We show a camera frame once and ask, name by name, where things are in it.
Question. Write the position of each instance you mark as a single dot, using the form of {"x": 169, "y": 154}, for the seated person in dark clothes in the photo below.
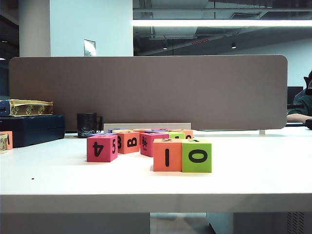
{"x": 302, "y": 104}

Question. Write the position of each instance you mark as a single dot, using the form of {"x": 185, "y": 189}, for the pink foam block 5 2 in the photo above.
{"x": 100, "y": 148}

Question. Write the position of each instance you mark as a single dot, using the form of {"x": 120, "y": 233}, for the grey wall sign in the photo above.
{"x": 89, "y": 47}

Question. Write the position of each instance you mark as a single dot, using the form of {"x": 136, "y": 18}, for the orange foam block letter N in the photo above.
{"x": 9, "y": 139}

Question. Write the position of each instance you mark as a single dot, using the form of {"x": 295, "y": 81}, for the partition support foot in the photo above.
{"x": 262, "y": 131}

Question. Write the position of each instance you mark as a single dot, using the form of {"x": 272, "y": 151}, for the orange foam block letter D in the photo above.
{"x": 141, "y": 130}

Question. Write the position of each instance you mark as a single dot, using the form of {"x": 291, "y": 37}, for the orange foam block Y X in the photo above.
{"x": 188, "y": 134}

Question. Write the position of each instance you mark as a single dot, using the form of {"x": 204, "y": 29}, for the orange foam block 2 I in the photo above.
{"x": 168, "y": 156}

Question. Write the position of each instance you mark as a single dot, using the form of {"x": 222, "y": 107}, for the red LED ceiling sign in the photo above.
{"x": 200, "y": 41}

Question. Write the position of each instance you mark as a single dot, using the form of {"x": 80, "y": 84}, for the grey under-desk cabinet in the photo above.
{"x": 268, "y": 223}

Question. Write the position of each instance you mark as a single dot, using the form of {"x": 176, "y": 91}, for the black mug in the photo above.
{"x": 86, "y": 124}

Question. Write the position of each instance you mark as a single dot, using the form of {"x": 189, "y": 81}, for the yellow foam block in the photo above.
{"x": 122, "y": 131}

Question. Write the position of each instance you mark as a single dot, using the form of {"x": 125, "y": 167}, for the dark blue hard case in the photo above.
{"x": 31, "y": 130}

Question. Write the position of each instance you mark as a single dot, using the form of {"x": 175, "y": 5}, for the purple foam block D G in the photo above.
{"x": 154, "y": 132}

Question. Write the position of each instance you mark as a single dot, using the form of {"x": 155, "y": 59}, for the green foam block 3 O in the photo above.
{"x": 197, "y": 156}

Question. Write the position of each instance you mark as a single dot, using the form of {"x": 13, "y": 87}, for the orange foam block letter B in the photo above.
{"x": 129, "y": 143}

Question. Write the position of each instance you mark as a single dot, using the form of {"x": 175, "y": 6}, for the black round object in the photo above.
{"x": 309, "y": 123}

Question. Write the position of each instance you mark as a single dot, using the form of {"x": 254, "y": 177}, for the packaged foam block set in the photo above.
{"x": 29, "y": 108}

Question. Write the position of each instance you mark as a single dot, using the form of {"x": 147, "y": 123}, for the dark background monitor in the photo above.
{"x": 293, "y": 95}

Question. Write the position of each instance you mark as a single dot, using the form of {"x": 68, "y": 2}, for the green foam block digit 1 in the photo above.
{"x": 176, "y": 135}

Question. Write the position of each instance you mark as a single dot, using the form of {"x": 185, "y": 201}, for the pink foam block bug X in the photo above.
{"x": 146, "y": 146}

